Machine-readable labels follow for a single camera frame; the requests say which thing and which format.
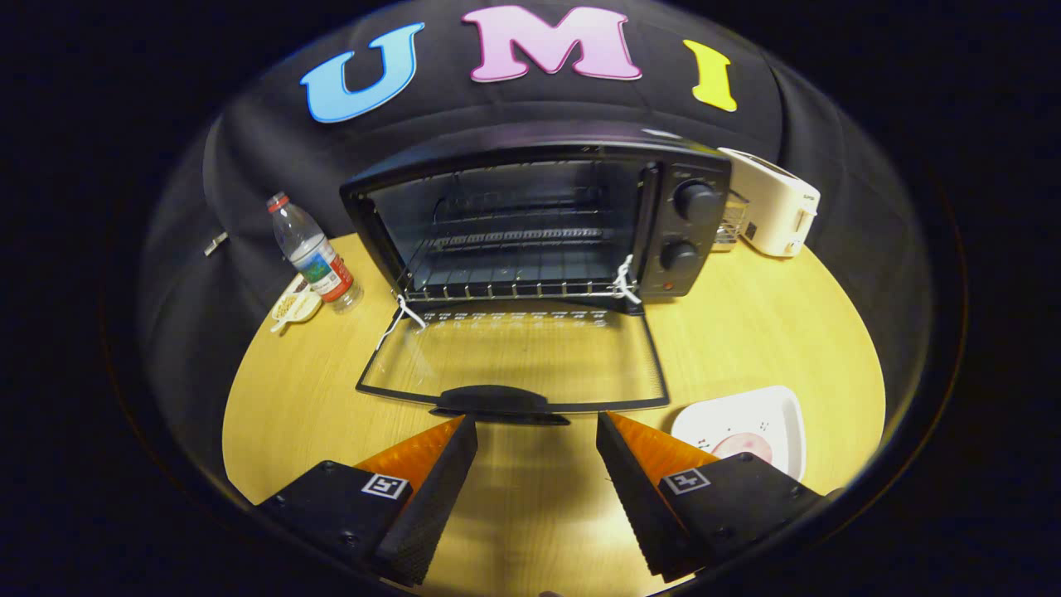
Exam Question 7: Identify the white bread toaster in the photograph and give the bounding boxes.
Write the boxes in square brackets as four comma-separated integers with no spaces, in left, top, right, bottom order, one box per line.
[717,148,821,258]

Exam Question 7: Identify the white food tray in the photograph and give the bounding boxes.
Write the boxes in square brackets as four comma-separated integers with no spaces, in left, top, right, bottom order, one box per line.
[670,386,807,482]

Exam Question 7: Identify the black toaster oven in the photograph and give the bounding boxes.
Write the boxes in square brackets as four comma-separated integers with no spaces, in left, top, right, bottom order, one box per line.
[338,124,734,428]

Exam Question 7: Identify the red meat patty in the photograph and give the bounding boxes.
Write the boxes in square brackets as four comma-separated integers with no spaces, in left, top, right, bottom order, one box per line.
[711,432,773,465]

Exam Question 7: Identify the white string tie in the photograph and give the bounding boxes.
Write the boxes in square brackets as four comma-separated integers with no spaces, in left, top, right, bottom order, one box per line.
[377,294,428,349]
[612,255,643,305]

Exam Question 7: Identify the small cream dish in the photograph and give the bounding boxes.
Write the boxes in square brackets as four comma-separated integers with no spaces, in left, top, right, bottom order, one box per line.
[271,274,322,334]

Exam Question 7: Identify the glass toaster oven door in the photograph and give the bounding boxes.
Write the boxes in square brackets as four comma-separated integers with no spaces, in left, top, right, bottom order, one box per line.
[355,303,671,428]

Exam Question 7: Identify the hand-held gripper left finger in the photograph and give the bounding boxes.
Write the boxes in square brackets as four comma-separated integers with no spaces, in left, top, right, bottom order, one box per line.
[257,415,479,588]

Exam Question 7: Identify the clear plastic water bottle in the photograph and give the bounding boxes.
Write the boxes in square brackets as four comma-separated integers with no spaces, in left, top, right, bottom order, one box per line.
[267,192,364,314]

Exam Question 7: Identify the metal wire basket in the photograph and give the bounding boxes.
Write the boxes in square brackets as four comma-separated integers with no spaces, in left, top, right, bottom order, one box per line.
[713,191,751,252]

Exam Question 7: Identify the black oven knob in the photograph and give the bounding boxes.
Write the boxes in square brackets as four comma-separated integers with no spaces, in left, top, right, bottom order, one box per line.
[661,240,701,273]
[673,181,722,222]

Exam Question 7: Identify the black backdrop cloth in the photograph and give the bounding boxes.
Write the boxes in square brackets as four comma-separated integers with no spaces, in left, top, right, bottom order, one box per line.
[137,0,937,498]

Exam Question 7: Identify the metal oven wire rack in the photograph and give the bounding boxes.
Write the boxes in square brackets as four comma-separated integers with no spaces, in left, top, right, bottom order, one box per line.
[402,228,635,303]

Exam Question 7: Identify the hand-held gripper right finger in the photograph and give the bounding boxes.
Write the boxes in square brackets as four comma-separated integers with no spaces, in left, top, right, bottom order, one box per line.
[597,410,834,584]

